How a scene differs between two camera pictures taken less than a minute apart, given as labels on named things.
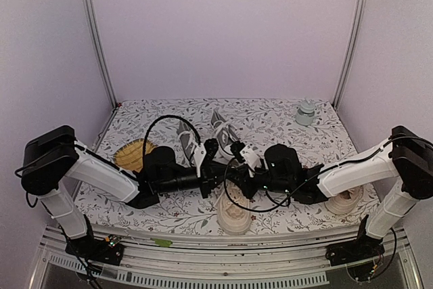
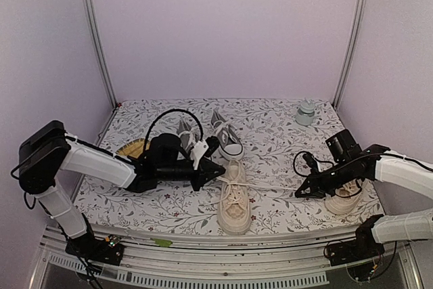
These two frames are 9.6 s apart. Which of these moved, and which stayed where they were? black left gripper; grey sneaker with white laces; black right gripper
Moved: black left gripper; black right gripper
Stayed: grey sneaker with white laces
